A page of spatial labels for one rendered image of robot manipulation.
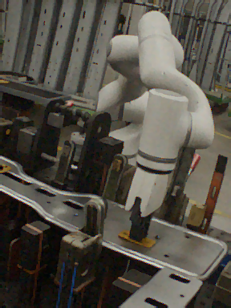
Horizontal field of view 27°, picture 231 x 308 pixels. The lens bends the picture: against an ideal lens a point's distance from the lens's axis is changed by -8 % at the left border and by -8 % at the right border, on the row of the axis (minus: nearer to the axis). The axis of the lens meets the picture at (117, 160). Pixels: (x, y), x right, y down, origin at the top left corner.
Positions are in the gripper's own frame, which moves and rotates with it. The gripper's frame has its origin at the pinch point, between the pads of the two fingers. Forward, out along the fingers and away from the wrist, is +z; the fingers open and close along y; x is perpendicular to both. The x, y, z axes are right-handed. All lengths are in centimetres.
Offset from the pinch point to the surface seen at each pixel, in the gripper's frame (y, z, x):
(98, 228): 12.5, -3.3, -4.0
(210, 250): -8.2, 2.9, 16.4
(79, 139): -24.0, -7.3, -32.5
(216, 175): -19.8, -11.7, 9.7
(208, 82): -759, 58, -215
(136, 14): -616, -40, -315
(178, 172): -19.7, -8.9, -0.8
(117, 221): -5.6, 2.8, -8.1
